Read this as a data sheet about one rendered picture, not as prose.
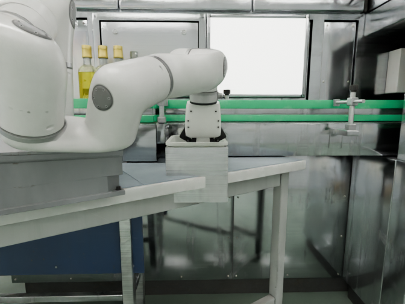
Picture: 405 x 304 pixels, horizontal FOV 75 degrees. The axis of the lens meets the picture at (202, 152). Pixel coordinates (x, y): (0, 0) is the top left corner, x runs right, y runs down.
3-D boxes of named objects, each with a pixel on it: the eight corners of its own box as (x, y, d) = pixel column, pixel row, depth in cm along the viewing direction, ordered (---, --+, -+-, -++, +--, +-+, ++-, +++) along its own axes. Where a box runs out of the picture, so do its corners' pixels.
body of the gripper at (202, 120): (220, 94, 76) (219, 131, 80) (184, 94, 75) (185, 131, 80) (223, 100, 69) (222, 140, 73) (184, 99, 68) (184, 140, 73)
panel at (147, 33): (302, 98, 118) (307, 16, 113) (305, 98, 115) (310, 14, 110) (98, 98, 116) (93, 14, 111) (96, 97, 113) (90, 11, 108)
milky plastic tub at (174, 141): (220, 158, 95) (221, 134, 93) (228, 174, 73) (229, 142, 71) (172, 159, 94) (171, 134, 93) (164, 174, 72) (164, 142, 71)
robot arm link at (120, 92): (100, 26, 47) (90, 99, 56) (-32, 33, 30) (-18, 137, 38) (177, 69, 45) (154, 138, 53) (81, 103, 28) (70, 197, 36)
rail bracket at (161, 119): (169, 121, 99) (169, 87, 97) (164, 123, 83) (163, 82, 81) (161, 121, 99) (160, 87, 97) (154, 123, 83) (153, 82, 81)
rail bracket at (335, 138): (338, 147, 103) (343, 87, 99) (366, 154, 86) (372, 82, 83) (326, 147, 102) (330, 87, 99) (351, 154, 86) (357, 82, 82)
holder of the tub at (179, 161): (219, 157, 100) (219, 137, 99) (228, 175, 73) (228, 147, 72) (173, 157, 100) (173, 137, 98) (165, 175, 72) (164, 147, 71)
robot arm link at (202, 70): (134, 101, 51) (182, 79, 69) (194, 108, 47) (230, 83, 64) (128, 54, 48) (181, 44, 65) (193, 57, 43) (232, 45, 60)
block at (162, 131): (169, 140, 99) (169, 121, 97) (167, 143, 89) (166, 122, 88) (160, 140, 98) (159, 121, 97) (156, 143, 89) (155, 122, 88)
